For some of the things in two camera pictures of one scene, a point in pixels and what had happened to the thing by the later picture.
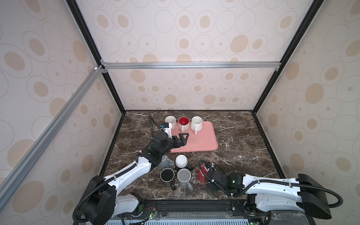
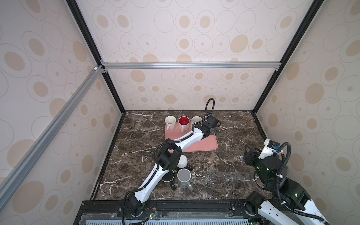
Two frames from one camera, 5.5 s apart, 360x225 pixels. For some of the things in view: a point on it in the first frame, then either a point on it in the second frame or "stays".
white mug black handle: [181, 161] stays
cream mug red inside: [183, 123] stays
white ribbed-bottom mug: [196, 123] stays
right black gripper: [213, 191] -> [252, 157]
